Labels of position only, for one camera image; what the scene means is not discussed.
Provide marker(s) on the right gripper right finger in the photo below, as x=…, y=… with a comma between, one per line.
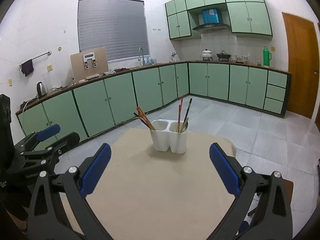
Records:
x=261, y=208

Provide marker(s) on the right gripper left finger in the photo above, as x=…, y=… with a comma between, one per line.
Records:
x=47, y=217

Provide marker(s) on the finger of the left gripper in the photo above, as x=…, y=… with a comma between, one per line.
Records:
x=31, y=141
x=54, y=150

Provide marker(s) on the red and bamboo chopstick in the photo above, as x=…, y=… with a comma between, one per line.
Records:
x=145, y=117

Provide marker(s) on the black chopstick silver band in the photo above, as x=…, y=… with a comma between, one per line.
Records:
x=188, y=108

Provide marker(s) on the green lower kitchen cabinets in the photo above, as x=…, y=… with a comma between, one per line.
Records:
x=100, y=104

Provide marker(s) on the operator dark clothing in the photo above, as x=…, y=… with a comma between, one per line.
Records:
x=11, y=226

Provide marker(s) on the electric kettle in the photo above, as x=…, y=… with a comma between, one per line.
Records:
x=41, y=89

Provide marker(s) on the dark hanging towel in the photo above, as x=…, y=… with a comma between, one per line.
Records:
x=27, y=67

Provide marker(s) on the brown board with clamps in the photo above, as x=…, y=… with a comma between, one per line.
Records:
x=89, y=63

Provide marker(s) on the white double utensil holder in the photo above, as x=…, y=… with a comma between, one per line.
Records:
x=165, y=136

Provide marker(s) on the chrome sink faucet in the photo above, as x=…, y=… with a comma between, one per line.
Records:
x=141, y=56

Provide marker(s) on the grey window blind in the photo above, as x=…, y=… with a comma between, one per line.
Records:
x=117, y=25

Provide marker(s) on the brown wooden door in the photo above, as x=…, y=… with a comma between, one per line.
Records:
x=303, y=63

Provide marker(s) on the green thermos bottle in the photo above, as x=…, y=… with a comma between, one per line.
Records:
x=267, y=56

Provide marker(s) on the black wok on stove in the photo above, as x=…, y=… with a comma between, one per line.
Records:
x=223, y=56

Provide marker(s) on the white cooking pot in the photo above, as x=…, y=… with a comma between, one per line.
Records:
x=207, y=55

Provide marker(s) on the range hood with blue box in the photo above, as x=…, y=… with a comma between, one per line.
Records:
x=210, y=20

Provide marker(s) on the wall towel rail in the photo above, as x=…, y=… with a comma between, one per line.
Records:
x=48, y=53

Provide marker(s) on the green upper wall cabinets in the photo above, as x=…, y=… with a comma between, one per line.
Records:
x=189, y=19

